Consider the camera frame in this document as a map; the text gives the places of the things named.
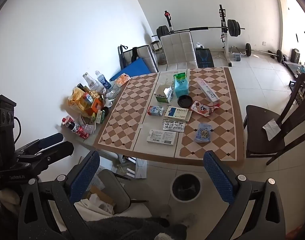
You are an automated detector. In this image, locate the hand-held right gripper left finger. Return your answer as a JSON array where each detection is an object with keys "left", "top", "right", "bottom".
[{"left": 17, "top": 150, "right": 101, "bottom": 240}]

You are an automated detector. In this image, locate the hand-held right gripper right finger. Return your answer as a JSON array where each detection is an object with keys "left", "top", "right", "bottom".
[{"left": 203, "top": 151, "right": 286, "bottom": 240}]

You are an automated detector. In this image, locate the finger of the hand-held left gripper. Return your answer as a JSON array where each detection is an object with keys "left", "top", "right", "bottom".
[
  {"left": 16, "top": 141, "right": 75, "bottom": 173},
  {"left": 14, "top": 133, "right": 64, "bottom": 157}
]

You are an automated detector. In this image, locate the white round trash bin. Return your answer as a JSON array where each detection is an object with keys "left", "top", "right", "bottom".
[{"left": 170, "top": 173, "right": 202, "bottom": 202}]

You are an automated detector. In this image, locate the blue cartoon tissue pack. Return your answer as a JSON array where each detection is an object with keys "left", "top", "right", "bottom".
[{"left": 194, "top": 122, "right": 213, "bottom": 144}]

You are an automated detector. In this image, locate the white blue medicine box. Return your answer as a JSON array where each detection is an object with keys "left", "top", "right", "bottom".
[{"left": 164, "top": 105, "right": 192, "bottom": 122}]

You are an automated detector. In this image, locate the black cup lid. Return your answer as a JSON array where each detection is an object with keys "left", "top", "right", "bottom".
[{"left": 177, "top": 95, "right": 193, "bottom": 108}]

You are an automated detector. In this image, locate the small blue white milk carton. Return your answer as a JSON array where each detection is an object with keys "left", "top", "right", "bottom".
[{"left": 147, "top": 105, "right": 165, "bottom": 116}]

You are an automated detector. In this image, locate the dark cola bottle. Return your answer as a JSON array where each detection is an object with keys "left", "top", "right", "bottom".
[{"left": 62, "top": 116, "right": 79, "bottom": 132}]

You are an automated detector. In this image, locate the brown cardboard box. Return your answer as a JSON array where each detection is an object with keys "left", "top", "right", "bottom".
[{"left": 82, "top": 185, "right": 115, "bottom": 214}]

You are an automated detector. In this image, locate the red drink can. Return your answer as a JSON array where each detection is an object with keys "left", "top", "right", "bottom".
[{"left": 75, "top": 126, "right": 90, "bottom": 139}]

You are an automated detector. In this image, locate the grey plastic chair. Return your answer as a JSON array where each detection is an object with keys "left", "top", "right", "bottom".
[{"left": 89, "top": 169, "right": 148, "bottom": 215}]

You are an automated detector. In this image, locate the yellow snack bag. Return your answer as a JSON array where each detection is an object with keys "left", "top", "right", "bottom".
[{"left": 68, "top": 87, "right": 89, "bottom": 113}]

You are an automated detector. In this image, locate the green drink carton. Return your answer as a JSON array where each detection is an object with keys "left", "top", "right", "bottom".
[{"left": 95, "top": 109, "right": 106, "bottom": 124}]

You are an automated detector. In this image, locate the white folded board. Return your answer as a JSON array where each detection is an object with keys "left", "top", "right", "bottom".
[{"left": 135, "top": 158, "right": 147, "bottom": 179}]

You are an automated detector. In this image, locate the orange carton box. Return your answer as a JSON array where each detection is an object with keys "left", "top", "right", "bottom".
[{"left": 89, "top": 97, "right": 104, "bottom": 115}]

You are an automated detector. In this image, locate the dark wooden chair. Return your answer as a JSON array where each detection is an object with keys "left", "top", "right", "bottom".
[{"left": 243, "top": 73, "right": 305, "bottom": 165}]

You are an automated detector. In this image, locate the checkered top table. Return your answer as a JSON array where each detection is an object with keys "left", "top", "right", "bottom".
[{"left": 94, "top": 67, "right": 245, "bottom": 167}]

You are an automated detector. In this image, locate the silver blister pack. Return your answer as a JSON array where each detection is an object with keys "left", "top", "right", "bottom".
[{"left": 163, "top": 120, "right": 186, "bottom": 132}]

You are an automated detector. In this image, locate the red white snack pouch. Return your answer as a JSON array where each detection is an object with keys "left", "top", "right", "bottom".
[{"left": 190, "top": 100, "right": 220, "bottom": 117}]

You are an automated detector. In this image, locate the clear plastic bottle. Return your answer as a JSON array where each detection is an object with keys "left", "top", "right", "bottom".
[{"left": 82, "top": 72, "right": 98, "bottom": 92}]

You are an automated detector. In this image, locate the white paper tissue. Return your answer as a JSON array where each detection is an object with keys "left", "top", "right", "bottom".
[{"left": 262, "top": 119, "right": 281, "bottom": 141}]

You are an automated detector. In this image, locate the blue label water bottle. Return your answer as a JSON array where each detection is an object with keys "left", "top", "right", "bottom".
[{"left": 95, "top": 70, "right": 111, "bottom": 90}]

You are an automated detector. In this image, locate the long white pink box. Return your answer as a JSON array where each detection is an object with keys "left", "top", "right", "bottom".
[{"left": 196, "top": 77, "right": 220, "bottom": 107}]

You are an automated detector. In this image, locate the orange snack packet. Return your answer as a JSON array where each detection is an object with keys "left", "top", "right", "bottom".
[{"left": 114, "top": 73, "right": 131, "bottom": 87}]

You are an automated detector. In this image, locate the green white open box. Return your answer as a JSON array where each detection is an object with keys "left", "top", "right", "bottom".
[{"left": 153, "top": 84, "right": 173, "bottom": 103}]

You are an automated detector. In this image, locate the teal tissue packet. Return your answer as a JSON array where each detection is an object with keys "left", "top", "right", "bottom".
[{"left": 173, "top": 72, "right": 189, "bottom": 98}]

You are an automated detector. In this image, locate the blue foam mat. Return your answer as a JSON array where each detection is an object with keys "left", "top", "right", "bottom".
[{"left": 109, "top": 57, "right": 154, "bottom": 82}]

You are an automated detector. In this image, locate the black printed bag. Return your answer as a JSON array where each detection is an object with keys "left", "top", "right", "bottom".
[{"left": 195, "top": 48, "right": 215, "bottom": 68}]

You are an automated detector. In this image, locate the grey ab wheel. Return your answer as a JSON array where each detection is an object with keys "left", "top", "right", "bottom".
[{"left": 230, "top": 45, "right": 243, "bottom": 62}]

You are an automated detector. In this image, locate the folded chair with blue mat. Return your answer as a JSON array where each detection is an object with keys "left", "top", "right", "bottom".
[{"left": 119, "top": 44, "right": 158, "bottom": 73}]

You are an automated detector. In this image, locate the small floor barbell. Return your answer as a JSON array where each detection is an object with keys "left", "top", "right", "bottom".
[{"left": 245, "top": 43, "right": 283, "bottom": 62}]

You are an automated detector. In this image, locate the white barbell rack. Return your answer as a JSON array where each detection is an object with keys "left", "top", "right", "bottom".
[{"left": 164, "top": 4, "right": 233, "bottom": 67}]

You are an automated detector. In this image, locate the white padded chair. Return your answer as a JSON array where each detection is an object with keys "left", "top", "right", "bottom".
[{"left": 160, "top": 31, "right": 198, "bottom": 72}]

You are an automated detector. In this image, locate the barbell with black plates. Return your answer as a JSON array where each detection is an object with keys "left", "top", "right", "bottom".
[{"left": 152, "top": 19, "right": 245, "bottom": 38}]

